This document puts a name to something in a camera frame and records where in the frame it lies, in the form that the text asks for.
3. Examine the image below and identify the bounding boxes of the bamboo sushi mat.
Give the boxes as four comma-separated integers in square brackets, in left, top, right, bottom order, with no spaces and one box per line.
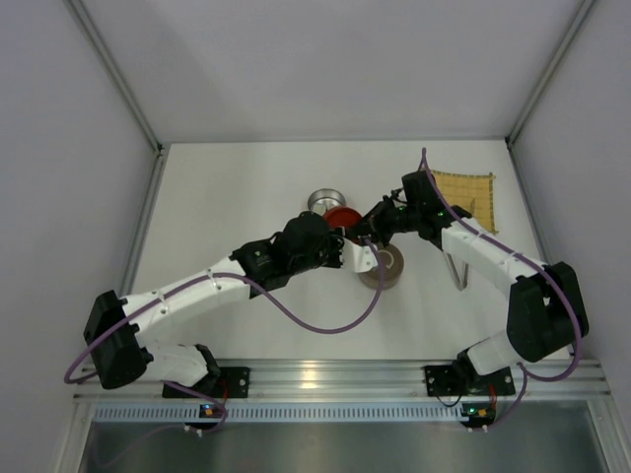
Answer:
[433,171,497,235]

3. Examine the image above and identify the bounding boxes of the brown round lid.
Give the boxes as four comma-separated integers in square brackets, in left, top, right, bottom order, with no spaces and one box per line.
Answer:
[358,244,404,288]

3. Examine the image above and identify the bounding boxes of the red round lid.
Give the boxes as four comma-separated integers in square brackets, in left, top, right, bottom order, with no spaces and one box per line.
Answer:
[320,206,362,243]

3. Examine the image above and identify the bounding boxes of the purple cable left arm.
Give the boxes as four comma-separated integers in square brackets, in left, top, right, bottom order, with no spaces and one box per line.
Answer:
[63,236,382,439]

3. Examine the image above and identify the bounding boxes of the slotted cable duct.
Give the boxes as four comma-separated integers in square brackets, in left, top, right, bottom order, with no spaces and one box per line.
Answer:
[93,402,491,424]

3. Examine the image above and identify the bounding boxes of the aluminium mounting rail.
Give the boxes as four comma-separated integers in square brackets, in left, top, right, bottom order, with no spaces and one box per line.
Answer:
[70,359,611,402]

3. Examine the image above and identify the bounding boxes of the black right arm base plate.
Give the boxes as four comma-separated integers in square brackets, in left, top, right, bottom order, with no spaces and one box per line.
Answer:
[423,364,517,398]

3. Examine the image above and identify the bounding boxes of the red metal lunch tin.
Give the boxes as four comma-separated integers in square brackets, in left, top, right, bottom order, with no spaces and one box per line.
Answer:
[307,188,346,216]

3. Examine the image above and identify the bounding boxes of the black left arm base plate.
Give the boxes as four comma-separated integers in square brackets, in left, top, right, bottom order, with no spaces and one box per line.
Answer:
[188,367,250,399]

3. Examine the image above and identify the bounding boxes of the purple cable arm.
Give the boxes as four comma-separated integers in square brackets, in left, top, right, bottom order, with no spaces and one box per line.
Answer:
[63,236,382,439]
[418,147,584,435]

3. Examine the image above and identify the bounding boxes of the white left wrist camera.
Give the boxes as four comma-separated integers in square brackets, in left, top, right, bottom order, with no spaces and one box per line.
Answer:
[340,238,379,273]

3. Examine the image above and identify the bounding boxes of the metal tongs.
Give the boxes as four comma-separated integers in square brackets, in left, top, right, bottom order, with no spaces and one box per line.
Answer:
[444,252,469,292]

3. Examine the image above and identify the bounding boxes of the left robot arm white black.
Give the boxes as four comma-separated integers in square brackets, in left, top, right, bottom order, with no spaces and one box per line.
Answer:
[84,212,347,389]

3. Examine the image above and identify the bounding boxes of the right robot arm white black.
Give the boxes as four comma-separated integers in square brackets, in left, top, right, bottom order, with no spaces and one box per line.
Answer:
[348,170,590,378]

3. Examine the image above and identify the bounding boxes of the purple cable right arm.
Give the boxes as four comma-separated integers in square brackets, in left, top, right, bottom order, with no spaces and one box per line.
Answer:
[418,147,584,435]

